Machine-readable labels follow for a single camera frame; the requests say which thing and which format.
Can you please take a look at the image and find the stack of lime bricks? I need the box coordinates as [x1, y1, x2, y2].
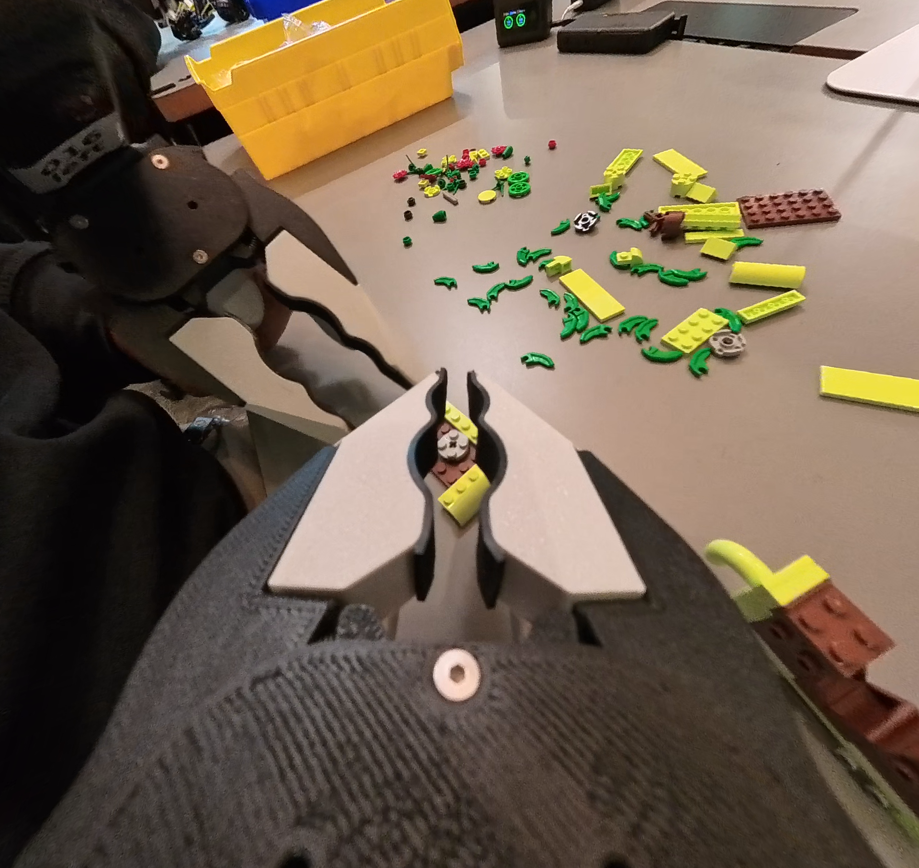
[657, 202, 744, 246]

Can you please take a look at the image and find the long lime flat tile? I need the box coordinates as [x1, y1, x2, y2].
[820, 365, 919, 413]
[559, 268, 626, 323]

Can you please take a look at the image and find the brown and lime trunk build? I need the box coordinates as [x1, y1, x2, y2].
[705, 538, 919, 822]

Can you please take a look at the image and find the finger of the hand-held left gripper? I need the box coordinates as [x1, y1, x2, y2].
[168, 314, 354, 434]
[262, 227, 416, 389]

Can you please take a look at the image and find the scatter of green leaf pieces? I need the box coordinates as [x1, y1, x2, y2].
[433, 192, 765, 381]

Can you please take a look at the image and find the lime curved slope brick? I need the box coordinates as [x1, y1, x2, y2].
[438, 464, 491, 526]

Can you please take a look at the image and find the large lime half-round brick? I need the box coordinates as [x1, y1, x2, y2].
[728, 261, 807, 291]

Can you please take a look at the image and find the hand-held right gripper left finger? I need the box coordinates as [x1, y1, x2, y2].
[267, 369, 449, 607]

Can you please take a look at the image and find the yellow plastic bin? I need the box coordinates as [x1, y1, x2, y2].
[184, 0, 464, 181]

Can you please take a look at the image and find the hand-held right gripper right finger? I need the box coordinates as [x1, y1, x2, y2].
[468, 371, 647, 609]

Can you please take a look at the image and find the large brown studded plate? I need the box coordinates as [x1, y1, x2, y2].
[737, 189, 842, 230]

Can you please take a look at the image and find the brown and lime brick assembly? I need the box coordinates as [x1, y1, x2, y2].
[425, 401, 481, 490]

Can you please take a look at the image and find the lime two-by-four plate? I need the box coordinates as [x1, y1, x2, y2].
[661, 306, 731, 353]

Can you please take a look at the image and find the white stand base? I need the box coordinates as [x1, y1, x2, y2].
[826, 24, 919, 104]

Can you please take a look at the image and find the flat black box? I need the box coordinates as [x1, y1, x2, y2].
[557, 10, 686, 55]

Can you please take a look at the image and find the pile of small flower pieces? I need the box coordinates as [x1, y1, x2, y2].
[391, 139, 561, 248]

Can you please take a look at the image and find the person's black clothing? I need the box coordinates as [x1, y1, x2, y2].
[0, 232, 252, 868]

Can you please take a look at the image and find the lime smooth tile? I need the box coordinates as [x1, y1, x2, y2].
[652, 148, 708, 183]

